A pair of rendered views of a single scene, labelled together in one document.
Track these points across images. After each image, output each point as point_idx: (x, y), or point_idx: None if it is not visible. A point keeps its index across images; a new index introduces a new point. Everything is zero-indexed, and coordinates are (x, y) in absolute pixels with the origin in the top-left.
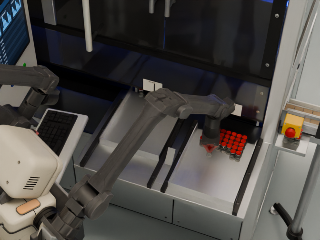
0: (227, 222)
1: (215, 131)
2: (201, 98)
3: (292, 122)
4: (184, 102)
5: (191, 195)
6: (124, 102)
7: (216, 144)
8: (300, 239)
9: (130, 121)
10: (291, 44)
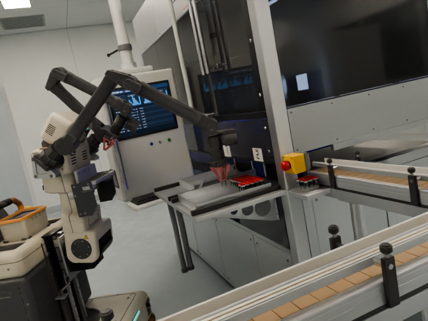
0: None
1: (214, 152)
2: (173, 98)
3: (288, 155)
4: (132, 78)
5: (185, 205)
6: None
7: (213, 163)
8: None
9: (211, 179)
10: (262, 62)
